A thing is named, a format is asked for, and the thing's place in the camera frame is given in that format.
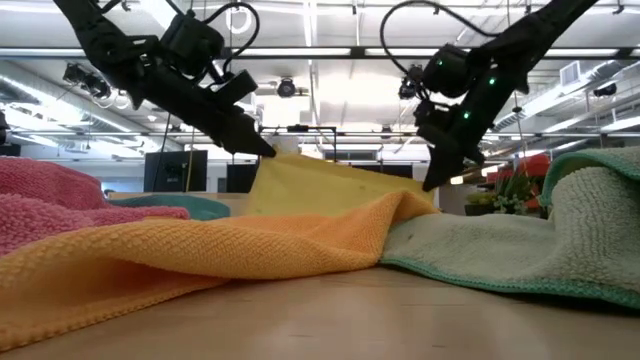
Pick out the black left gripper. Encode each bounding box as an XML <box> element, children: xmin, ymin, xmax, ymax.
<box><xmin>132</xmin><ymin>64</ymin><xmax>278</xmax><ymax>158</ymax></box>

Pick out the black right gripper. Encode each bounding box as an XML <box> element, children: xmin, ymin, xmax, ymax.
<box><xmin>413</xmin><ymin>98</ymin><xmax>487</xmax><ymax>193</ymax></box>

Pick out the teal blue microfiber towel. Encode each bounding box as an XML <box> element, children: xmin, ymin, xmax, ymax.
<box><xmin>107</xmin><ymin>193</ymin><xmax>232</xmax><ymax>222</ymax></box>

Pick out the yellow microfiber towel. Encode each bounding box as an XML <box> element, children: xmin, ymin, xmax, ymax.
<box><xmin>243</xmin><ymin>151</ymin><xmax>437</xmax><ymax>220</ymax></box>

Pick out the light green microfiber towel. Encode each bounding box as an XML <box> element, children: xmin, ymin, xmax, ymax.
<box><xmin>378</xmin><ymin>146</ymin><xmax>640</xmax><ymax>310</ymax></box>

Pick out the orange microfiber towel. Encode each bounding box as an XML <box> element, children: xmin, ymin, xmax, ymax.
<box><xmin>0</xmin><ymin>189</ymin><xmax>442</xmax><ymax>353</ymax></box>

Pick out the pink microfiber towel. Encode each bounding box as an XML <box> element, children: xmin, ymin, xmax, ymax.
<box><xmin>0</xmin><ymin>156</ymin><xmax>192</xmax><ymax>257</ymax></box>

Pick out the small black monitor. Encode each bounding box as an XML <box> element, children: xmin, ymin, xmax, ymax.
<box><xmin>226</xmin><ymin>162</ymin><xmax>259</xmax><ymax>194</ymax></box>

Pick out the black ceiling spot lamp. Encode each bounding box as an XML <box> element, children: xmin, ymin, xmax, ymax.
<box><xmin>276</xmin><ymin>77</ymin><xmax>298</xmax><ymax>99</ymax></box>

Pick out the large black monitor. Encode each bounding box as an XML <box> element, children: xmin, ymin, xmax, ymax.
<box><xmin>143</xmin><ymin>149</ymin><xmax>209</xmax><ymax>194</ymax></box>

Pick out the white air vent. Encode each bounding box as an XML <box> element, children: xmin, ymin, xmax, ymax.
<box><xmin>559</xmin><ymin>60</ymin><xmax>584</xmax><ymax>87</ymax></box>

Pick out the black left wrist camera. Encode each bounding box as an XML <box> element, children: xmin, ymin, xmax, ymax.
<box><xmin>207</xmin><ymin>68</ymin><xmax>260</xmax><ymax>109</ymax></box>

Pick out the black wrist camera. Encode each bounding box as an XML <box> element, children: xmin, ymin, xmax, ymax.
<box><xmin>398</xmin><ymin>63</ymin><xmax>426</xmax><ymax>101</ymax></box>
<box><xmin>207</xmin><ymin>68</ymin><xmax>260</xmax><ymax>109</ymax></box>

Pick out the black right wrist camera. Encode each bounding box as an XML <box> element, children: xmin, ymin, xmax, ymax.
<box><xmin>398</xmin><ymin>63</ymin><xmax>426</xmax><ymax>101</ymax></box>

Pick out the white ring light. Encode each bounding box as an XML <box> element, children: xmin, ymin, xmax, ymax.
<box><xmin>224</xmin><ymin>4</ymin><xmax>254</xmax><ymax>35</ymax></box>

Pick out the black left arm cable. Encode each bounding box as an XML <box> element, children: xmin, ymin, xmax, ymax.
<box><xmin>202</xmin><ymin>1</ymin><xmax>261</xmax><ymax>76</ymax></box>

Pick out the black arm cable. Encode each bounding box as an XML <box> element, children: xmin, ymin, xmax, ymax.
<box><xmin>202</xmin><ymin>1</ymin><xmax>261</xmax><ymax>76</ymax></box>
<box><xmin>379</xmin><ymin>0</ymin><xmax>501</xmax><ymax>76</ymax></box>

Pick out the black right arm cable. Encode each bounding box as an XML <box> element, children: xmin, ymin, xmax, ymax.
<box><xmin>379</xmin><ymin>0</ymin><xmax>501</xmax><ymax>76</ymax></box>

